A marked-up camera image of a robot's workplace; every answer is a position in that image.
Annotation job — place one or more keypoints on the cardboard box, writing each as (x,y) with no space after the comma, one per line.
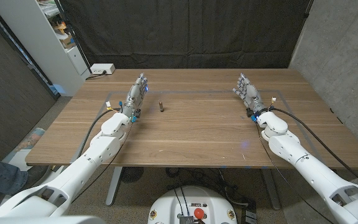
(68,40)

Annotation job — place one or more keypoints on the white power strip box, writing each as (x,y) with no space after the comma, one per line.
(102,68)

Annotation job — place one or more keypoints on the white shelf cabinet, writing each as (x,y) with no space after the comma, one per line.
(39,40)

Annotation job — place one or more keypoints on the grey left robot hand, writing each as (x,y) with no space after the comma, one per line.
(134,95)

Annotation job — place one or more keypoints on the round black floor disc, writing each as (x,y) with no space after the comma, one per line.
(131,173)

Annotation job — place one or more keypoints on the white table leg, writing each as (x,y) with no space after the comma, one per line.
(113,185)
(270,189)

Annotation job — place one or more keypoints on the colourful floor mat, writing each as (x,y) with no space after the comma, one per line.
(30,138)

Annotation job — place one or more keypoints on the red emergency stop button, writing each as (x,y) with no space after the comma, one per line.
(199,213)

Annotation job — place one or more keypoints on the black power brick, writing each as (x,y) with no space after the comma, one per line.
(250,214)

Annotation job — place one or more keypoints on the black backdrop curtain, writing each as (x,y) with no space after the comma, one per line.
(182,31)

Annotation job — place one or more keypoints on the yellow toy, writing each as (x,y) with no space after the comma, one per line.
(60,27)

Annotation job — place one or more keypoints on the white robot torso edge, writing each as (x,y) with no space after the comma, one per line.
(42,220)

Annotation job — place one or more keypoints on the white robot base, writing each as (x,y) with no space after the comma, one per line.
(193,202)

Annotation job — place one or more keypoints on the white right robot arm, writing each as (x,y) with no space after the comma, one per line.
(306,168)

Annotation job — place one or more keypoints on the brown lipstick tube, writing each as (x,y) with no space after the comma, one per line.
(161,105)

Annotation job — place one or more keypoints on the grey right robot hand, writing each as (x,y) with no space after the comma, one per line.
(250,95)

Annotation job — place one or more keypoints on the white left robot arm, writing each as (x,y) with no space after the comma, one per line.
(85,161)

